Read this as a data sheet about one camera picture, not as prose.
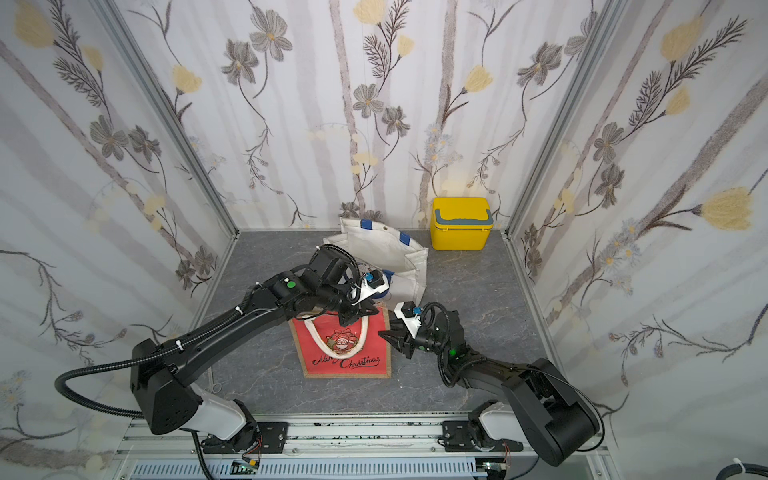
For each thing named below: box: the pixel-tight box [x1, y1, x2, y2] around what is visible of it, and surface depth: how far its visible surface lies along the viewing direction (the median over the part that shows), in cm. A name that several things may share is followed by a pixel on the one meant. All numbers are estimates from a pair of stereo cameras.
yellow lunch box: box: [430, 197, 494, 251], surface depth 110 cm
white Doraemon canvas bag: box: [323, 217, 429, 306], surface depth 95 cm
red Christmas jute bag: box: [288, 303, 392, 379], surface depth 80 cm
